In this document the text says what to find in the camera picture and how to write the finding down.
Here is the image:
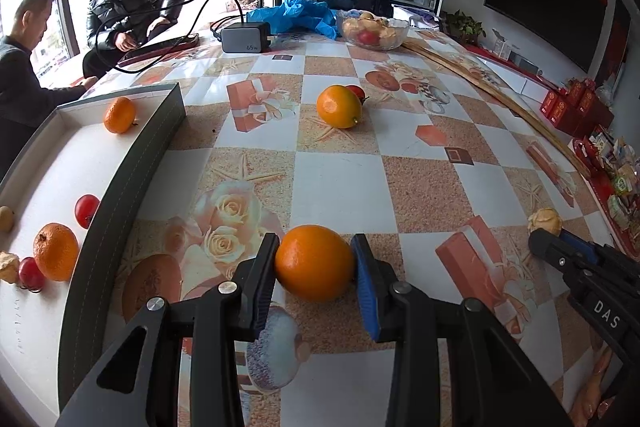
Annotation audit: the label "beige walnut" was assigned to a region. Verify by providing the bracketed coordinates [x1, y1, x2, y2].
[527, 208, 563, 236]
[0, 251, 20, 284]

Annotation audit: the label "orange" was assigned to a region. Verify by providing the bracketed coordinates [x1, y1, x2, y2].
[274, 225, 356, 303]
[316, 84, 362, 129]

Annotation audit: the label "snack packets pile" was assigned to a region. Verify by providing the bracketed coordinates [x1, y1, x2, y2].
[572, 126, 639, 259]

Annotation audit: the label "red gift boxes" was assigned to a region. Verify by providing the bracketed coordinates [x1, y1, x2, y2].
[540, 78, 614, 139]

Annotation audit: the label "large mandarin in tray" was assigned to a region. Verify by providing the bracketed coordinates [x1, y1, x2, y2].
[32, 222, 79, 282]

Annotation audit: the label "red fruit in tray lower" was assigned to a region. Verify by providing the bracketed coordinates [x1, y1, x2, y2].
[18, 257, 46, 293]

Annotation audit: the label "red fruit in tray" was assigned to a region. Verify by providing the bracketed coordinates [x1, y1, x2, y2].
[18, 257, 46, 293]
[75, 194, 100, 230]

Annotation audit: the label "red fruit in tray upper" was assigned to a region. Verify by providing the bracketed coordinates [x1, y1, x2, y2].
[75, 194, 100, 230]

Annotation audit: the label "beige walnut in tray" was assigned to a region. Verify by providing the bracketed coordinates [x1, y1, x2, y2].
[0, 251, 20, 284]

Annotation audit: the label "long wooden stick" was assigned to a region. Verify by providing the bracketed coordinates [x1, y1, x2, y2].
[402, 38, 591, 179]

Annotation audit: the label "grey tray box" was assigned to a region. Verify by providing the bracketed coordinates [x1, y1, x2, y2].
[1, 83, 186, 426]

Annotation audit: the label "small yellow longan in tray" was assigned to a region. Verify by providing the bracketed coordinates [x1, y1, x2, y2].
[0, 206, 14, 233]

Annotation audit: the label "potted green plant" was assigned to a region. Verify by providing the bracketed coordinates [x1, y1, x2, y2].
[440, 10, 486, 46]

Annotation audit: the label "mandarin at tray far end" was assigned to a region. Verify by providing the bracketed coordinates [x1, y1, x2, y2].
[103, 96, 136, 134]

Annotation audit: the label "small red fruit on table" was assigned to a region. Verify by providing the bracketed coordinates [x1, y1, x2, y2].
[347, 84, 367, 104]

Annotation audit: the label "orange on table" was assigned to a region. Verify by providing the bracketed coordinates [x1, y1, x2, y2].
[316, 84, 362, 129]

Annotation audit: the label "man in dark sweater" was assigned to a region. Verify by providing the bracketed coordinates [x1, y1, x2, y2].
[0, 0, 98, 173]

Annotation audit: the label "dark tablet on table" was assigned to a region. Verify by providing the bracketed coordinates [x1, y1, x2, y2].
[117, 34, 200, 66]

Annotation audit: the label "glass fruit bowl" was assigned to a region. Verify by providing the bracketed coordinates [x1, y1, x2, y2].
[335, 10, 409, 51]

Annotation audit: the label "grey power adapter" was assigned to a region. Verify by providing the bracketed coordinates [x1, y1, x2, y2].
[220, 22, 270, 53]

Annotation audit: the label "blue plastic bag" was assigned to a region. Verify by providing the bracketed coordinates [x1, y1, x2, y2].
[245, 0, 338, 40]

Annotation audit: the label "person in black puffer jacket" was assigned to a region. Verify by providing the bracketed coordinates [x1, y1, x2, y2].
[82, 0, 184, 79]

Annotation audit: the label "black cable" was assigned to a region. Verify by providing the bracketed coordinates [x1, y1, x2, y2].
[93, 0, 266, 75]

